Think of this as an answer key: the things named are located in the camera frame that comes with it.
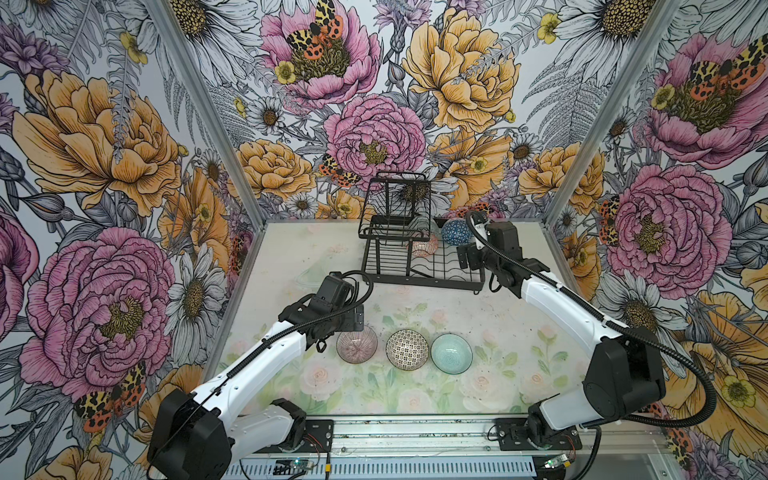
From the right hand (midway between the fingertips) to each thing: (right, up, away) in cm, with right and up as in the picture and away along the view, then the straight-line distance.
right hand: (475, 252), depth 88 cm
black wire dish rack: (-21, +3, +2) cm, 21 cm away
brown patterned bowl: (-20, -28, 0) cm, 34 cm away
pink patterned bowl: (-34, -27, 0) cm, 44 cm away
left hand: (-38, -20, -5) cm, 43 cm away
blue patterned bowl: (0, +7, +28) cm, 29 cm away
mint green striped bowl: (-7, -29, -1) cm, 30 cm away
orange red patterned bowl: (-13, +1, +24) cm, 27 cm away
